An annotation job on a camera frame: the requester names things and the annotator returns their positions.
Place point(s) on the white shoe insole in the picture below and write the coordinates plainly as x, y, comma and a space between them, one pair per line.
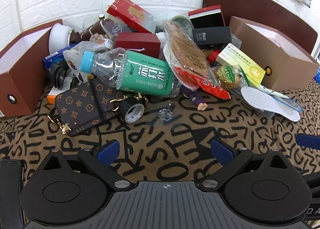
270, 102

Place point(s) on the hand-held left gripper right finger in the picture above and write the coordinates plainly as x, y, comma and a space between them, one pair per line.
221, 151

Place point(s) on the orange and white carton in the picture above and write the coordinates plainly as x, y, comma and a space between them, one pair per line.
52, 96

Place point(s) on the small dark red box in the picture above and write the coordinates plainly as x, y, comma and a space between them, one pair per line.
137, 42

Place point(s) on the brown letter-print cloth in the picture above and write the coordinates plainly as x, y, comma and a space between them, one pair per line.
155, 141

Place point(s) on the blue carton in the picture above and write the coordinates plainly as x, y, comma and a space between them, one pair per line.
53, 57

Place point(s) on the brown drip-pattern bottle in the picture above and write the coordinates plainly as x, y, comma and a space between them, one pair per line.
100, 27

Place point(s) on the shallow brown cardboard box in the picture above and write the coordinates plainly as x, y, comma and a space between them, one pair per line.
22, 74

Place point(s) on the red gift box gold pattern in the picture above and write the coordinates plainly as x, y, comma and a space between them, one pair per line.
130, 12

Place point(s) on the clear plastic hook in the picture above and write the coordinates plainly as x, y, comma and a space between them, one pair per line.
165, 114

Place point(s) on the wrapped round cookie packet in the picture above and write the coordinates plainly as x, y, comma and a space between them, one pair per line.
228, 76

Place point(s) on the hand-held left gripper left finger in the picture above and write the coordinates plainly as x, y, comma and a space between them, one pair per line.
108, 151

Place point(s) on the yellow medicine box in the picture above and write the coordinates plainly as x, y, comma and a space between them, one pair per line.
240, 62

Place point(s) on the white and blue toothbrush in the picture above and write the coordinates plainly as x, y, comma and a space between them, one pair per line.
272, 92

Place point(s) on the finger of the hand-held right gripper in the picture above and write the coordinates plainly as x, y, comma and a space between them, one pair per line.
310, 141

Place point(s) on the brown monogram purse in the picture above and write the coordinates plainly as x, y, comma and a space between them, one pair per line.
80, 104

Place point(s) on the black tape roll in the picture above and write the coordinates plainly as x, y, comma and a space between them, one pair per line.
131, 110

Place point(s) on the white bowl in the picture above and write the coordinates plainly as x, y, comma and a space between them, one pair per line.
58, 36

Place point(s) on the red and black box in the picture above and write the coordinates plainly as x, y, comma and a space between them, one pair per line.
207, 16

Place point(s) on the small doll figure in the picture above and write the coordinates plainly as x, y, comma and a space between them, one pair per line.
196, 99

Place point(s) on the green label water bottle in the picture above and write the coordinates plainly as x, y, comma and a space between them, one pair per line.
140, 74

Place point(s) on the crumpled printed plastic bag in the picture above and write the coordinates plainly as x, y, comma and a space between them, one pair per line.
75, 56

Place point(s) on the deep brown cardboard box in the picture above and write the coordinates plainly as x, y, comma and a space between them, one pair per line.
287, 69

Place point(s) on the clear cracker packet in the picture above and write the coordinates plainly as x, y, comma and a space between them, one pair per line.
187, 51

